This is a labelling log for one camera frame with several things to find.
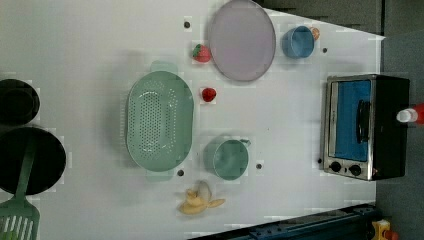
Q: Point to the red ketchup bottle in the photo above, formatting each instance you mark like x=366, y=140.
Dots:
x=412, y=115

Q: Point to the black and silver toaster oven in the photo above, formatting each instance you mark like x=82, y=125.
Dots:
x=362, y=137

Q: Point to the small red strawberry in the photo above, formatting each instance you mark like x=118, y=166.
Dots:
x=208, y=94

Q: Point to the green cup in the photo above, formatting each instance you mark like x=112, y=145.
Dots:
x=227, y=158

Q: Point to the green colander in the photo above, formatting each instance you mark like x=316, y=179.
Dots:
x=160, y=108

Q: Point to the red strawberry with green leaves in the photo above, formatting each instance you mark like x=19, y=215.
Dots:
x=201, y=53

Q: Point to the peeled banana toy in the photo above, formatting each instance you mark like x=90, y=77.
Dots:
x=199, y=199

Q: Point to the lilac round plate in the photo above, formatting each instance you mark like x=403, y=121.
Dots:
x=242, y=40

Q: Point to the blue bowl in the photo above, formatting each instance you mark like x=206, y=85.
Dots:
x=298, y=43

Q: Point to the orange slice toy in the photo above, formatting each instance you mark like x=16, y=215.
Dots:
x=315, y=33

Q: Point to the black round pan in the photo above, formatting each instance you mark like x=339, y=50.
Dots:
x=48, y=165

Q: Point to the black round pot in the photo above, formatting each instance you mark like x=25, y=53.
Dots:
x=19, y=102

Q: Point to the yellow and red toy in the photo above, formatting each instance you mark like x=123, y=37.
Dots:
x=383, y=231

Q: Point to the green slotted spatula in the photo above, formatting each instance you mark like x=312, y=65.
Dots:
x=20, y=218

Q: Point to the dark blue rail frame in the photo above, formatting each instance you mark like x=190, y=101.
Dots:
x=350, y=223

